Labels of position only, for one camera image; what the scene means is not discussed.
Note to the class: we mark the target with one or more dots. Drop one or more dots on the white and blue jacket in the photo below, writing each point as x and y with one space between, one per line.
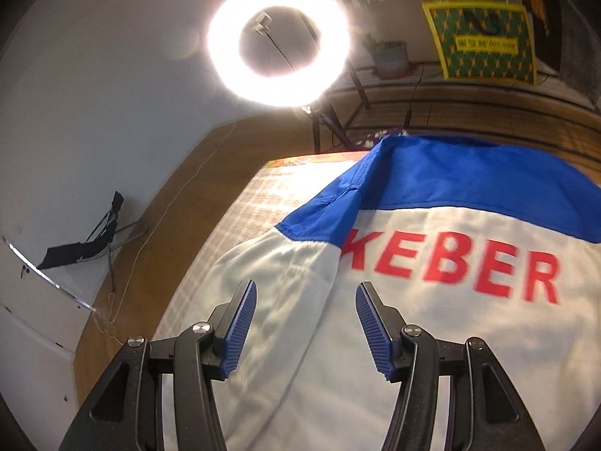
446 361

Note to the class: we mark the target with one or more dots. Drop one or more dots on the potted plant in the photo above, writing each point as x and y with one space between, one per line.
389 58

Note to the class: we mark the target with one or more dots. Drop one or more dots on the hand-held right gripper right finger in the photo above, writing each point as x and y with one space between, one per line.
371 324

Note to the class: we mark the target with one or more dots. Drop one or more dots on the black folded tripod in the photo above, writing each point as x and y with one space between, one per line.
65 254

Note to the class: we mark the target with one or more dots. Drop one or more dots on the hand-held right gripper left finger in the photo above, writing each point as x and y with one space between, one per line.
239 329

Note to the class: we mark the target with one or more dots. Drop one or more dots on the black metal clothes rack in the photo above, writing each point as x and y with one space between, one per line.
357 85

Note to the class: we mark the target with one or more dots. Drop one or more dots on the yellow green storage box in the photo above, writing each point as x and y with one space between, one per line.
483 47

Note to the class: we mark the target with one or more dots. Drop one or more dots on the dried flower bunch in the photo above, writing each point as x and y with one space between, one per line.
368 138

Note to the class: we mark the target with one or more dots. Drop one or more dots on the plaid bed blanket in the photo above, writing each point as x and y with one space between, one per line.
263 206

